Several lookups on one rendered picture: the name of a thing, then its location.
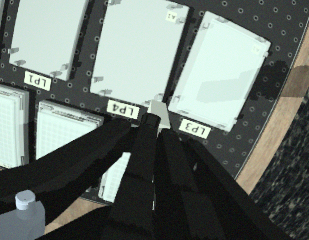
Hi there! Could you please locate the dark grey perforated breadboard plate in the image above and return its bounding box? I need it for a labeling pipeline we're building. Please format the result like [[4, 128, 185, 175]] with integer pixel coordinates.
[[0, 0, 309, 180]]

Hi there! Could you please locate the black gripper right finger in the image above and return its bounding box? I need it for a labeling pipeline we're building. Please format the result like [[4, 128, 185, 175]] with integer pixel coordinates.
[[152, 102, 294, 240]]

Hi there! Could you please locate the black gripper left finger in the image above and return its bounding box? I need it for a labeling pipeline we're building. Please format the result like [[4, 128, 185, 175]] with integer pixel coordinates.
[[0, 99, 161, 240]]

